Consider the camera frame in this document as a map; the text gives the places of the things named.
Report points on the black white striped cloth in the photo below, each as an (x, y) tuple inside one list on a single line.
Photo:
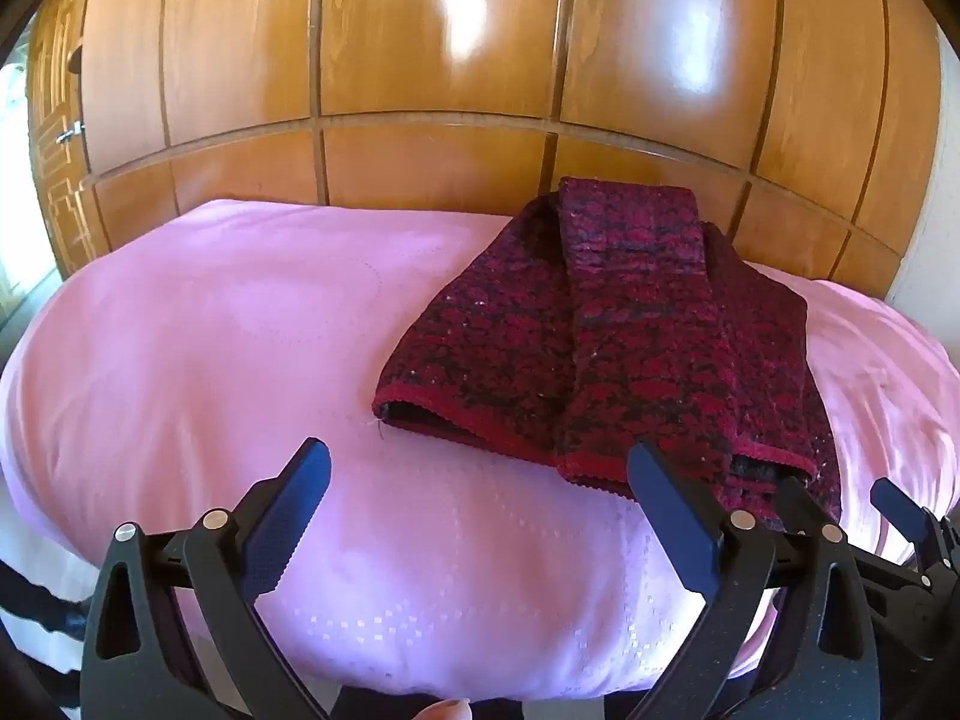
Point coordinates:
[(37, 615)]

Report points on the pink bed sheet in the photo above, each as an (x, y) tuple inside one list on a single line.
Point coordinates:
[(247, 360)]

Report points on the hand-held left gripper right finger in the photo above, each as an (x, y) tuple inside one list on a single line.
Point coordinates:
[(671, 517)]

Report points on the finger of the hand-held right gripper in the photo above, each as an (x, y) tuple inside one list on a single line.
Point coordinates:
[(900, 506), (802, 502)]

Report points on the wooden panelled wardrobe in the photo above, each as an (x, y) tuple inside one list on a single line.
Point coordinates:
[(480, 67)]

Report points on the red black knit sweater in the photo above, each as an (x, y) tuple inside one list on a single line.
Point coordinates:
[(622, 345)]

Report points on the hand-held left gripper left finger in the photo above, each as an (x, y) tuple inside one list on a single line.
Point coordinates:
[(289, 517)]

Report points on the carved wooden door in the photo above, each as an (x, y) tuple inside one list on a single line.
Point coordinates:
[(56, 142)]

